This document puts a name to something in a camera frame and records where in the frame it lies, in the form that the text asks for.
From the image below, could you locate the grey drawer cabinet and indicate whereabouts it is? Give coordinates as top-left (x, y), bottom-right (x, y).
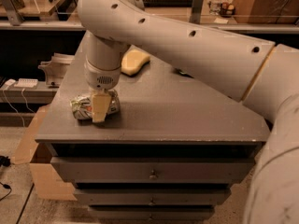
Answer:
top-left (36, 35), bottom-right (269, 220)

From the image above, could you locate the cardboard box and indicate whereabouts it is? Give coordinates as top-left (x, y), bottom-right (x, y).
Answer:
top-left (12, 105), bottom-right (76, 201)

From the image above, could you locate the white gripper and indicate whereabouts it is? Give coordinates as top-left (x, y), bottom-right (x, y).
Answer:
top-left (84, 60), bottom-right (121, 123)

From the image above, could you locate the yellow sponge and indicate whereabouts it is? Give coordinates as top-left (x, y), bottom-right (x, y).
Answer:
top-left (121, 49), bottom-right (150, 77)

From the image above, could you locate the dark bowl with fruit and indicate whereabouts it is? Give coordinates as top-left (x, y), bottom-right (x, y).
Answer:
top-left (220, 2), bottom-right (235, 18)

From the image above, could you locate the grey metal bracket part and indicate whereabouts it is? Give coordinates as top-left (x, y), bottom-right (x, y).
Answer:
top-left (38, 53), bottom-right (74, 87)

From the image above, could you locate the white cable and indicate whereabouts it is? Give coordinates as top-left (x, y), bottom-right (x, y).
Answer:
top-left (1, 87), bottom-right (36, 129)

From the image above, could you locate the black cable on floor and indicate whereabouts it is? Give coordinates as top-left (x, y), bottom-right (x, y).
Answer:
top-left (0, 155), bottom-right (13, 203)

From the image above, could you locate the crushed 7up can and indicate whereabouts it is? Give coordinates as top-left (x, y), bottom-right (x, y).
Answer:
top-left (70, 90), bottom-right (121, 120)

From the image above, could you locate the white power strip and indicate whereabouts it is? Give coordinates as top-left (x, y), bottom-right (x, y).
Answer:
top-left (5, 78), bottom-right (38, 89)

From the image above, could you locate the plastic water bottle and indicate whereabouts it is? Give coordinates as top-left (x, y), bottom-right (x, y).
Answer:
top-left (209, 0), bottom-right (222, 15)

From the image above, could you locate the black keyboard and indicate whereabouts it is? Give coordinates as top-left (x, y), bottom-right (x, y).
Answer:
top-left (143, 0), bottom-right (192, 7)

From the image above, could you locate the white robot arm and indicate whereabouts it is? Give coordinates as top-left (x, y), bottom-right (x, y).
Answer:
top-left (78, 0), bottom-right (299, 224)

